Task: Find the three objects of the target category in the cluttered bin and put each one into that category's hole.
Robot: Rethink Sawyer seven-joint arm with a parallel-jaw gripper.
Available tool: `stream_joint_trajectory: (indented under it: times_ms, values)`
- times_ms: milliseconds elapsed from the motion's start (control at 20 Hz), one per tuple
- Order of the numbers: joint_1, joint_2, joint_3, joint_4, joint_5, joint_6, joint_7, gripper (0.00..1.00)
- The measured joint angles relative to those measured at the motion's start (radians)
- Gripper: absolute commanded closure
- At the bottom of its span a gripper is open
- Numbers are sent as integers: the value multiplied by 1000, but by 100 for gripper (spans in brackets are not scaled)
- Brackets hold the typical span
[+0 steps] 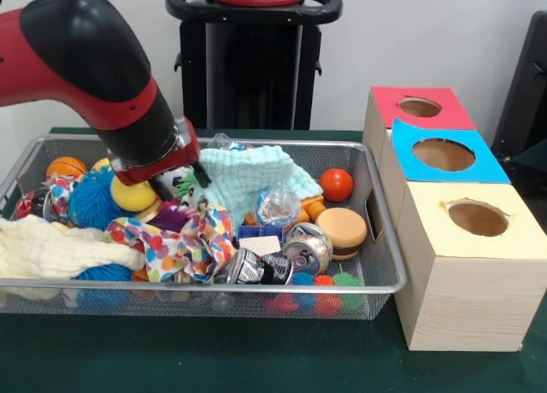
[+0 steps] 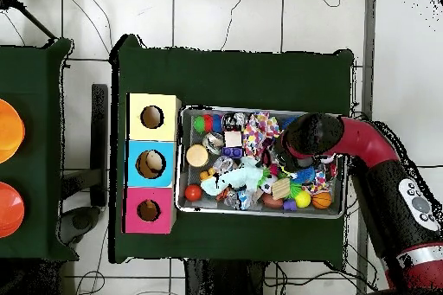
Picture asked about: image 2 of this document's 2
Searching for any wooden box with three holes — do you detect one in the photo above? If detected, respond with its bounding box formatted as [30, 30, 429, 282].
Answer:
[124, 93, 183, 235]

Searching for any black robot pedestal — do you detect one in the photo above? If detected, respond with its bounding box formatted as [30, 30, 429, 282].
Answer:
[183, 259, 271, 295]

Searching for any crushed clear plastic bottle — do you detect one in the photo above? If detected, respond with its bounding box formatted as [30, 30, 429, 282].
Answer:
[227, 189, 256, 212]

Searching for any shallow clear mesh bin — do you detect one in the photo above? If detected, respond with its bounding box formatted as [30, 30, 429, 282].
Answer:
[176, 106, 350, 221]

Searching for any blue spiky ball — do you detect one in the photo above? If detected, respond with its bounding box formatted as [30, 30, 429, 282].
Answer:
[290, 165, 318, 185]

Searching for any colourful polka dot cloth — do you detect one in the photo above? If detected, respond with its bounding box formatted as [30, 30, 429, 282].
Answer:
[243, 112, 281, 159]

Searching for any black stand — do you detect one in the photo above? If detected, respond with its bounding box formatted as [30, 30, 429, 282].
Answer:
[89, 83, 111, 208]

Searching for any orange toy basketball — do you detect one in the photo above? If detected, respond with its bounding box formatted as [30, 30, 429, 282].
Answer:
[311, 191, 333, 211]

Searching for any crushed silver can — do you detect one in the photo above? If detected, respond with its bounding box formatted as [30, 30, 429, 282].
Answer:
[202, 131, 226, 154]

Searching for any toy hamburger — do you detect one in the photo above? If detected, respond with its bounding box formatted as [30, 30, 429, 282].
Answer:
[186, 144, 210, 169]

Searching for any orange bowl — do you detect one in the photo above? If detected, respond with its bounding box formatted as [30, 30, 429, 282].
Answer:
[0, 181, 26, 240]
[0, 98, 26, 165]

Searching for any mint green cloth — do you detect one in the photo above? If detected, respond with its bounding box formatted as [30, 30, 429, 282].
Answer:
[206, 157, 264, 196]

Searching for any black cable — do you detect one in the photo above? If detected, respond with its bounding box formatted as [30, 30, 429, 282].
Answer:
[221, 0, 252, 51]
[408, 162, 443, 170]

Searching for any red ball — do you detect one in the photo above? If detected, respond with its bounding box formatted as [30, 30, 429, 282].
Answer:
[184, 183, 204, 202]

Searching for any dark green table cloth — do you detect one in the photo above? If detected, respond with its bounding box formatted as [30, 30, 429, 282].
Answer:
[0, 37, 74, 261]
[109, 34, 356, 268]

